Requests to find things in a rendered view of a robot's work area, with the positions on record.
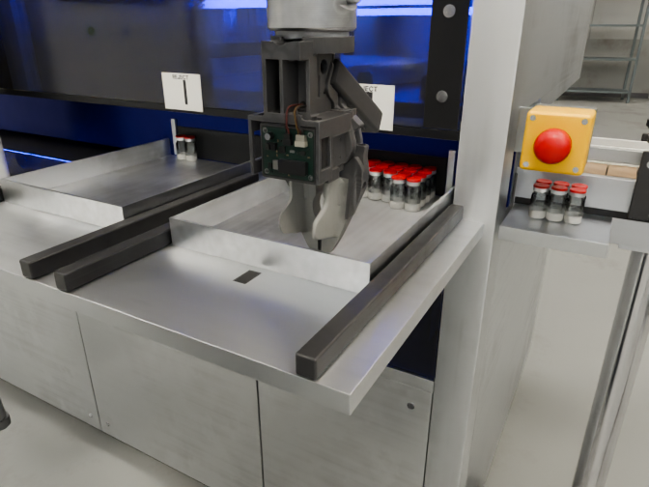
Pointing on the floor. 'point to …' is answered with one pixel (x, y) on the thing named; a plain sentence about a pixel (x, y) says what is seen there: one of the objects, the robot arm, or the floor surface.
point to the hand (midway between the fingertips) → (324, 243)
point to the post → (466, 300)
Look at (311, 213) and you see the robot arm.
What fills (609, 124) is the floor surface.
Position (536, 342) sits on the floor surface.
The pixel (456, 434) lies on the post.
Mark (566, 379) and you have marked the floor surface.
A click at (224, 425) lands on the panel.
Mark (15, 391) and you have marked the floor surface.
